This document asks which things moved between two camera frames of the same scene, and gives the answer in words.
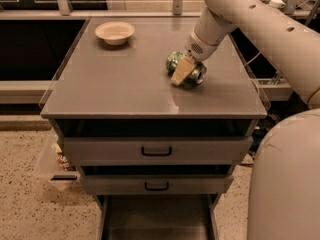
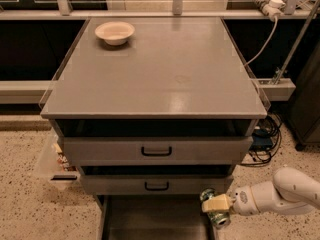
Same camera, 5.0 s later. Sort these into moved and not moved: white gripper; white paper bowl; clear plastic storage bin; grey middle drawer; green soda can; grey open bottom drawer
Moved: green soda can; white gripper
Not moved: white paper bowl; grey middle drawer; clear plastic storage bin; grey open bottom drawer
